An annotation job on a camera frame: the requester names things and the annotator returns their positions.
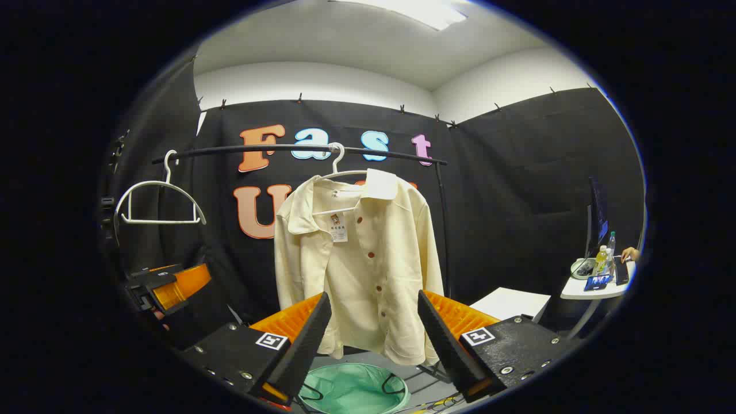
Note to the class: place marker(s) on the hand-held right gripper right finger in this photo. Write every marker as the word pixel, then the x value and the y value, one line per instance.
pixel 445 345

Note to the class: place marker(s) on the ceiling light panel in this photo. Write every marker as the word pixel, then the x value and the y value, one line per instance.
pixel 420 11

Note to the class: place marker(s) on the blue packet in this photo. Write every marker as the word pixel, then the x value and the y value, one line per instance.
pixel 597 282

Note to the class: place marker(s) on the black clothes rack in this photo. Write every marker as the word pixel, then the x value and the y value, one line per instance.
pixel 230 149

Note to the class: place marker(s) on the black computer monitor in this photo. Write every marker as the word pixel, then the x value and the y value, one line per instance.
pixel 598 213

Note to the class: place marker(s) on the green laundry hamper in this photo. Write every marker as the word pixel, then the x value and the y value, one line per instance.
pixel 351 388

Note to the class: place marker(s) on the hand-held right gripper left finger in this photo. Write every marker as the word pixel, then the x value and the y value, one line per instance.
pixel 307 339

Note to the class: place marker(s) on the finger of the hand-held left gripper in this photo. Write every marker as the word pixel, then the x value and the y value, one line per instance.
pixel 184 284
pixel 155 276

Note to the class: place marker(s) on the cream button shirt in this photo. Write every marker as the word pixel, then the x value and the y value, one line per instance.
pixel 368 276

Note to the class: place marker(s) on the white box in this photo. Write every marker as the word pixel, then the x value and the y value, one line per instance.
pixel 509 303

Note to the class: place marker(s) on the clear bottle green cap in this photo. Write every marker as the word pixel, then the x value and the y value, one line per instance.
pixel 612 244

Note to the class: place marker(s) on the white plastic hanger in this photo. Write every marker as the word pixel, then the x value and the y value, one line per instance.
pixel 338 154
pixel 150 184

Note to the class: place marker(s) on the black equipment stand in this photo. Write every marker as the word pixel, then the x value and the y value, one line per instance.
pixel 110 201

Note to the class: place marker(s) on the white round side table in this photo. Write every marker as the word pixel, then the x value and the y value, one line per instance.
pixel 598 287

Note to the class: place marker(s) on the yellow drink bottle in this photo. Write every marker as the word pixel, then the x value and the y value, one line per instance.
pixel 600 261

